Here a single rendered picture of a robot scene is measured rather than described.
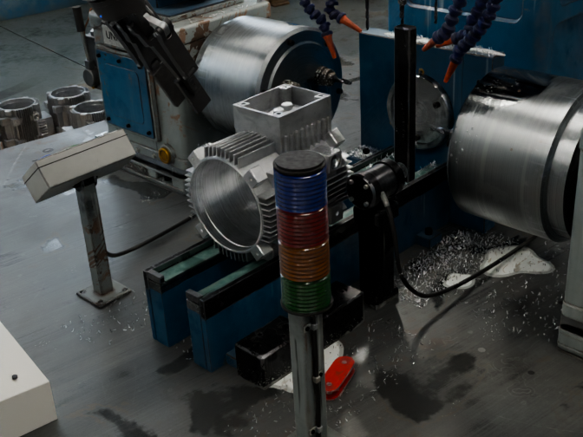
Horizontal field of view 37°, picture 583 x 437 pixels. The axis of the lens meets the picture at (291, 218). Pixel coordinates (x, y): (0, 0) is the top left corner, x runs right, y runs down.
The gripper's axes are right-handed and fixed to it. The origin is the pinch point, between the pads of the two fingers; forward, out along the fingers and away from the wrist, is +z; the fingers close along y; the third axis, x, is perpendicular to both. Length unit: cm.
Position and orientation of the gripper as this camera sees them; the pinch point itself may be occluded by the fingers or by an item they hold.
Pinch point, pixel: (182, 88)
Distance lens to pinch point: 132.7
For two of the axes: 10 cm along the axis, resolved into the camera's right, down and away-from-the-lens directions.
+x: -5.7, 7.6, -3.1
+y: -7.2, -2.8, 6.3
